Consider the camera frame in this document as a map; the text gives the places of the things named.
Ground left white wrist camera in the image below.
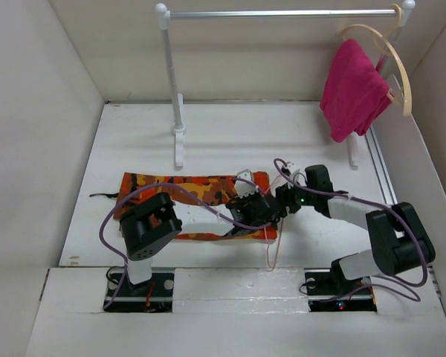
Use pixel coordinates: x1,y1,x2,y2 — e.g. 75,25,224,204
233,169,262,199

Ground pink wire hanger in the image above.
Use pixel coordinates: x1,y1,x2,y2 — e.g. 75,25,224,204
252,174,287,272

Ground orange camouflage trousers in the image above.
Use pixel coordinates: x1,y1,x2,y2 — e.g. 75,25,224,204
89,171,278,242

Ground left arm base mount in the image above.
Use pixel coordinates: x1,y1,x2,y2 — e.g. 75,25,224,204
103,266,175,314

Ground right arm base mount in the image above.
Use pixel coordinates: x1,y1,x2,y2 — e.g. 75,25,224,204
299,268,377,312

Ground white and silver clothes rack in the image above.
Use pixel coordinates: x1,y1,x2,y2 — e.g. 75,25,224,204
155,0,417,168

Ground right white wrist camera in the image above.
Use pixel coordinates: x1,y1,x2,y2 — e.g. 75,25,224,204
283,161,300,184

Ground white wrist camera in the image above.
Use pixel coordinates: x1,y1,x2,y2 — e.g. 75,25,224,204
283,161,300,184
233,169,262,199

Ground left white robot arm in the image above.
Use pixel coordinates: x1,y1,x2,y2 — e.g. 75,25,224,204
119,193,282,295

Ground aluminium side rail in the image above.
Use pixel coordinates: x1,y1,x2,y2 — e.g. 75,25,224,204
365,129,397,205

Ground magenta hanging garment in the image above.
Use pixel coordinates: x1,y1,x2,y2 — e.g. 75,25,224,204
320,39,392,143

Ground beige plastic hanger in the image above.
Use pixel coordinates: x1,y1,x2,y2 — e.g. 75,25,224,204
337,3,413,119

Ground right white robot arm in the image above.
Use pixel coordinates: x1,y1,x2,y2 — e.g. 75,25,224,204
274,158,436,300

